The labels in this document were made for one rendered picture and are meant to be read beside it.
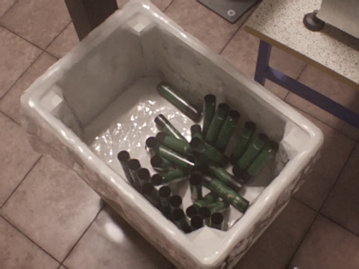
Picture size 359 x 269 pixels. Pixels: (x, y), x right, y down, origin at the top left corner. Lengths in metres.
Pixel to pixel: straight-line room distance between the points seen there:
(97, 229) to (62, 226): 0.13
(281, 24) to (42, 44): 1.29
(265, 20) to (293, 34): 0.08
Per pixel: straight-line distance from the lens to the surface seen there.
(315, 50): 1.14
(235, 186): 1.25
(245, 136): 1.19
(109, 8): 1.53
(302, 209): 1.76
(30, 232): 1.82
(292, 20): 1.18
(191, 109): 1.33
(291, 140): 1.10
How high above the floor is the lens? 1.65
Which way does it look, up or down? 64 degrees down
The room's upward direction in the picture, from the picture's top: 7 degrees counter-clockwise
